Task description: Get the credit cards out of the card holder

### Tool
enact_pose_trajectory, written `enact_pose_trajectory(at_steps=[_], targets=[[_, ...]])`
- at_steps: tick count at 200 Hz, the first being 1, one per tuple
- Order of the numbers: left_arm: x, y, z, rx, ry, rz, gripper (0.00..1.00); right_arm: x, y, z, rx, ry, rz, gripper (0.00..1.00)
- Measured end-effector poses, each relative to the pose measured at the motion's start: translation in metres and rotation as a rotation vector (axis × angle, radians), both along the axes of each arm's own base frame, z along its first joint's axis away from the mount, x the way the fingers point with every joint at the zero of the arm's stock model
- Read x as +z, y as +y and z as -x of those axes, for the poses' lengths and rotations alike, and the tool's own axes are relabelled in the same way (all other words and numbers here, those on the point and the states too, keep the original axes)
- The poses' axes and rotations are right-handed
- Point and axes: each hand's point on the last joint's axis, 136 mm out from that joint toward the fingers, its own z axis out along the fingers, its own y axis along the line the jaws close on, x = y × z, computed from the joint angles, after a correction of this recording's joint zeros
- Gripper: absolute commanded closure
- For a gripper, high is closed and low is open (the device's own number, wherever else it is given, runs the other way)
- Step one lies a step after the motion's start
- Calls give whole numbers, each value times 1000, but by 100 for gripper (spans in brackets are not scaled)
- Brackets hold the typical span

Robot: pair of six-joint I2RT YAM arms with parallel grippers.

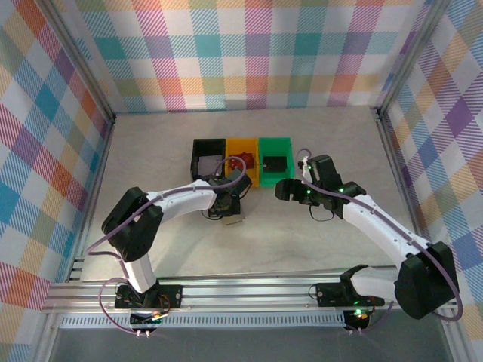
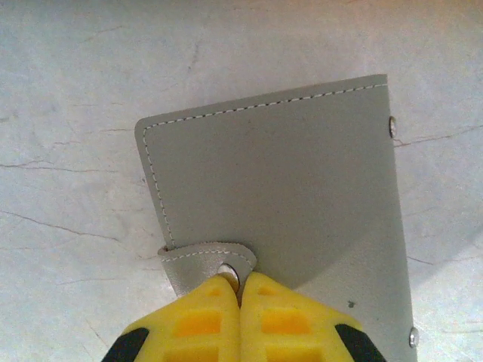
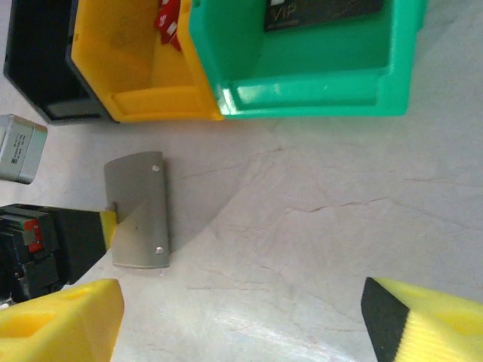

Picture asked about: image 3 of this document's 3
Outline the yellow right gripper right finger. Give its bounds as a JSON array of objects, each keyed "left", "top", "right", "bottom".
[{"left": 360, "top": 276, "right": 483, "bottom": 362}]

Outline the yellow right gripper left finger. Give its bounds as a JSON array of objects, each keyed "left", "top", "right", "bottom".
[{"left": 0, "top": 278, "right": 125, "bottom": 362}]

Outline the grey leather card holder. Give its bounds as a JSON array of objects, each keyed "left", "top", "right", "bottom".
[{"left": 103, "top": 150, "right": 171, "bottom": 271}]

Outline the pile of red cards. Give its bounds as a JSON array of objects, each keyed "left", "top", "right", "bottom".
[{"left": 153, "top": 0, "right": 186, "bottom": 51}]

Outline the black VIP card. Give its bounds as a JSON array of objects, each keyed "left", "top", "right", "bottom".
[{"left": 263, "top": 0, "right": 383, "bottom": 33}]

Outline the grey item in black bin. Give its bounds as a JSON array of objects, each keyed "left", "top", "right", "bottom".
[{"left": 0, "top": 114, "right": 49, "bottom": 186}]

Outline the yellow plastic bin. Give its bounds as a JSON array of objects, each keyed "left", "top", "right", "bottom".
[{"left": 70, "top": 0, "right": 226, "bottom": 124}]

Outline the black plastic bin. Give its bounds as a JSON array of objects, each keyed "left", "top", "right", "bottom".
[{"left": 2, "top": 0, "right": 118, "bottom": 125}]

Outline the green plastic bin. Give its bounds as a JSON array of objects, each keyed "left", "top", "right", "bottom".
[{"left": 187, "top": 0, "right": 427, "bottom": 121}]

